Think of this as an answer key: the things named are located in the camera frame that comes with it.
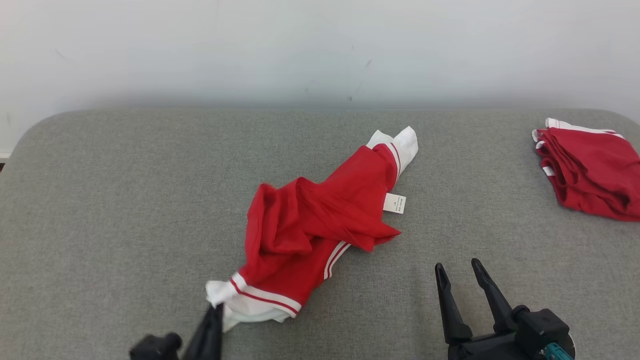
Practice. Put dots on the red jersey with white cuffs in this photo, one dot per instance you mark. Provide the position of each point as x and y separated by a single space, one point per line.
310 215

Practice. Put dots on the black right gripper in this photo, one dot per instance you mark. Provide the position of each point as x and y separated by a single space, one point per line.
490 350

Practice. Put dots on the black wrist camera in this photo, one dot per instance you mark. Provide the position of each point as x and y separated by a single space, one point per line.
155 350
542 325

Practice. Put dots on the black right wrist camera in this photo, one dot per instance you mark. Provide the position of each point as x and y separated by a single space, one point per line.
542 325

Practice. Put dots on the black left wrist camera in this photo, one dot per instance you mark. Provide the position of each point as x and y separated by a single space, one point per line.
155 350

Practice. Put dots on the red white striped garment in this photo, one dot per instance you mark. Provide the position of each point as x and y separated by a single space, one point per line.
595 170

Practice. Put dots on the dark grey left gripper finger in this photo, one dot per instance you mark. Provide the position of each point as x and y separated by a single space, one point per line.
202 342
219 335

